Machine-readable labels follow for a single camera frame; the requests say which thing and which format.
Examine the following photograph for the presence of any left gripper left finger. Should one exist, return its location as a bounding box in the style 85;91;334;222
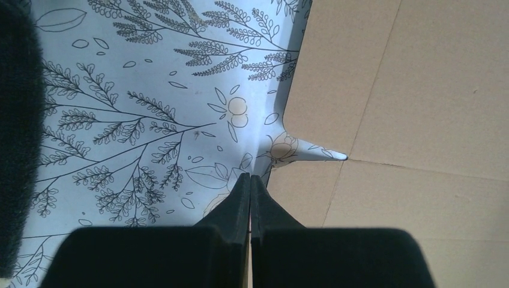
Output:
41;173;250;287

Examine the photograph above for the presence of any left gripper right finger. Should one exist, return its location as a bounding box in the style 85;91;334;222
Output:
250;175;435;287

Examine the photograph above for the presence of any brown cardboard box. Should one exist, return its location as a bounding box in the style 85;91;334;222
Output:
268;1;508;287

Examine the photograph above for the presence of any floral patterned table mat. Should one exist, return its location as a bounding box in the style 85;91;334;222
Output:
1;1;346;287

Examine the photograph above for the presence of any black floral plush blanket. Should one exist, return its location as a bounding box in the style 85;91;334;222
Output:
1;1;44;286

